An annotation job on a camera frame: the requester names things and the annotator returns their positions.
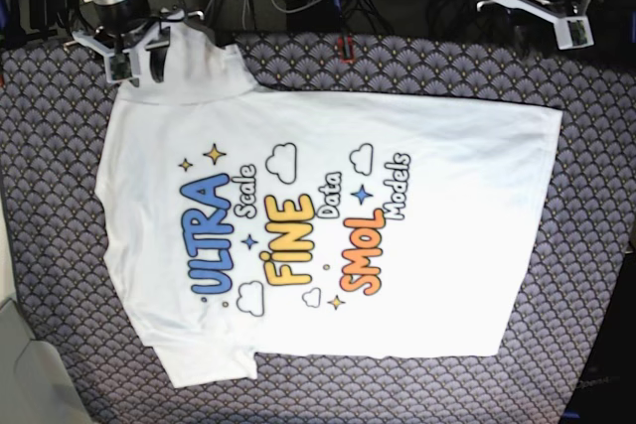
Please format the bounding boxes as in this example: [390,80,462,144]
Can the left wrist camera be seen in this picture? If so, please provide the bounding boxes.
[555,16,594,51]

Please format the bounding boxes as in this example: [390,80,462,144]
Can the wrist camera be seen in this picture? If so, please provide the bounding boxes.
[555,16,594,51]
[104,53,133,83]

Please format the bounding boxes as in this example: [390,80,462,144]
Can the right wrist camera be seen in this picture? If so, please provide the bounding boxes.
[104,53,133,83]

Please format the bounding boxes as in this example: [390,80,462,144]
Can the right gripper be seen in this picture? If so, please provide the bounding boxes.
[72,0,205,87]

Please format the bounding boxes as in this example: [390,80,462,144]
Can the red black table clamp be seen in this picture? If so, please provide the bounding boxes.
[337,35,355,64]

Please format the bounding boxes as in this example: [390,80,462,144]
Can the white printed T-shirt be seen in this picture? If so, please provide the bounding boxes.
[95,24,562,387]

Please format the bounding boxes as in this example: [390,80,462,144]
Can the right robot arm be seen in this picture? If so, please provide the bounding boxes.
[72,0,204,86]

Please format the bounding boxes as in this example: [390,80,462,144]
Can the patterned grey tablecloth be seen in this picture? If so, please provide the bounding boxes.
[1,33,635,423]

